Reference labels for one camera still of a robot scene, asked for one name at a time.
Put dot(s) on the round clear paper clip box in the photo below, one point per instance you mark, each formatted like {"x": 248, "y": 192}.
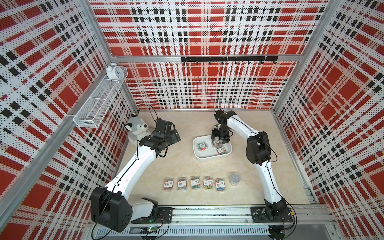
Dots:
{"x": 234, "y": 179}

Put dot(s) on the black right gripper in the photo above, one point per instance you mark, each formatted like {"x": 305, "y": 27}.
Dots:
{"x": 226, "y": 138}

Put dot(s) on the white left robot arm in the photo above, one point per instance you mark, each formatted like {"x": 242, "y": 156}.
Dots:
{"x": 109, "y": 205}

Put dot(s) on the white plastic storage box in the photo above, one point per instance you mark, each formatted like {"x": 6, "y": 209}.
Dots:
{"x": 211, "y": 152}

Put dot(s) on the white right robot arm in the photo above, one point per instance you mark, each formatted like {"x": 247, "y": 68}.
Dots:
{"x": 258, "y": 153}

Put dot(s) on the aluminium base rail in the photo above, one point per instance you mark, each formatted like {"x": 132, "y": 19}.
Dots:
{"x": 217, "y": 215}

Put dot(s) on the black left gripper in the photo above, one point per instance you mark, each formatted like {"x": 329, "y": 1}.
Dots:
{"x": 174, "y": 136}

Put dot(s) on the grey white husky plush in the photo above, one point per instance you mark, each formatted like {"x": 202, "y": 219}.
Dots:
{"x": 137, "y": 129}

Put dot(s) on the white alarm clock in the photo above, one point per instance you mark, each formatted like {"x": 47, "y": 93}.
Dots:
{"x": 114, "y": 72}

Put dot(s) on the black wall hook rail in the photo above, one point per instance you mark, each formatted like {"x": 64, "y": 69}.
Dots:
{"x": 260, "y": 59}

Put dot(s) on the white wire mesh shelf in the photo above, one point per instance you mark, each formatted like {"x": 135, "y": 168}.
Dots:
{"x": 96, "y": 106}

